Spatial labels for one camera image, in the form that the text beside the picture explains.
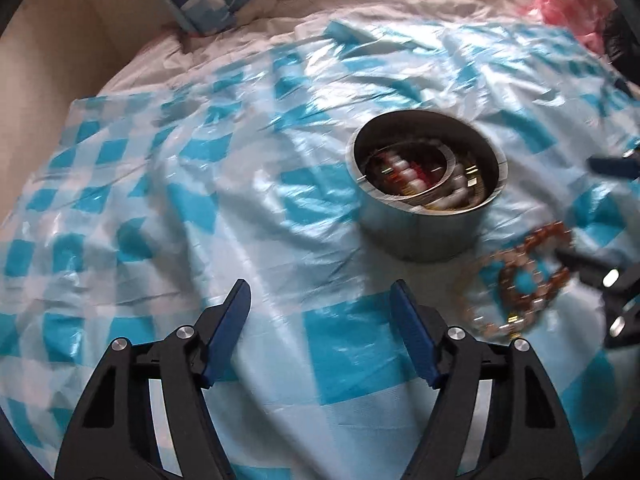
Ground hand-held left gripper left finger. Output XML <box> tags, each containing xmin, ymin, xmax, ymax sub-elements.
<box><xmin>55</xmin><ymin>279</ymin><xmax>252</xmax><ymax>480</ymax></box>

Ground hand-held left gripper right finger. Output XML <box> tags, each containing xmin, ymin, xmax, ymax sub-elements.
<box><xmin>390</xmin><ymin>279</ymin><xmax>584</xmax><ymax>480</ymax></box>

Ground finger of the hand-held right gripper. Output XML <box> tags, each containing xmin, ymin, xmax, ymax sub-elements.
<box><xmin>587</xmin><ymin>155</ymin><xmax>640</xmax><ymax>180</ymax></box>
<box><xmin>555</xmin><ymin>248</ymin><xmax>640</xmax><ymax>351</ymax></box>

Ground round metal tin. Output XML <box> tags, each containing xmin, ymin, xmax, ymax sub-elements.
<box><xmin>346</xmin><ymin>109</ymin><xmax>509</xmax><ymax>263</ymax></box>

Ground amber bead bracelet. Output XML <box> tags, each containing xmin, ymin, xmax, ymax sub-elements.
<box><xmin>500</xmin><ymin>221</ymin><xmax>577</xmax><ymax>321</ymax></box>

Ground bracelets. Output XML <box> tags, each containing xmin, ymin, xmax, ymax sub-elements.
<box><xmin>385</xmin><ymin>147</ymin><xmax>481</xmax><ymax>211</ymax></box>

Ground blue white checkered plastic sheet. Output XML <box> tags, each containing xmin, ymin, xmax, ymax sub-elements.
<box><xmin>0</xmin><ymin>20</ymin><xmax>640</xmax><ymax>480</ymax></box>

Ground dark cloth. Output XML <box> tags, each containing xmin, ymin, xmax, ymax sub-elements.
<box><xmin>601</xmin><ymin>9</ymin><xmax>640</xmax><ymax>77</ymax></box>

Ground white bedsheet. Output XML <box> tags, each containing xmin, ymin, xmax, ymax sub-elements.
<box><xmin>95</xmin><ymin>0</ymin><xmax>551</xmax><ymax>98</ymax></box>

